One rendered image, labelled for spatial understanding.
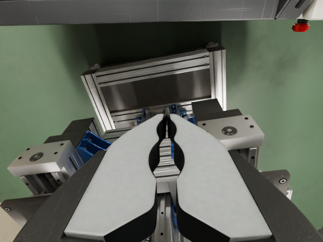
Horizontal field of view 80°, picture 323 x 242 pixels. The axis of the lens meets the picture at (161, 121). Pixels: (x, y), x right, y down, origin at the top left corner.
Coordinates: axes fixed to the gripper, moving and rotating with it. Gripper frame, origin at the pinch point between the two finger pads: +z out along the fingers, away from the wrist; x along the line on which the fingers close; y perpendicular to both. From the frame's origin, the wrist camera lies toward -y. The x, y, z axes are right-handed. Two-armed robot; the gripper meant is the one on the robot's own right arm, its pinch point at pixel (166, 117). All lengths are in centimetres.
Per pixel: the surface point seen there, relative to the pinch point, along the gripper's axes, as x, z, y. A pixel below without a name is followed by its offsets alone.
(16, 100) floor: -118, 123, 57
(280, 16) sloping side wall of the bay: 19.6, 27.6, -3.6
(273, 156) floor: 95, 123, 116
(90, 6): -13.2, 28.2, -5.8
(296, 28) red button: 32, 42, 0
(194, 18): 5.0, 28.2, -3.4
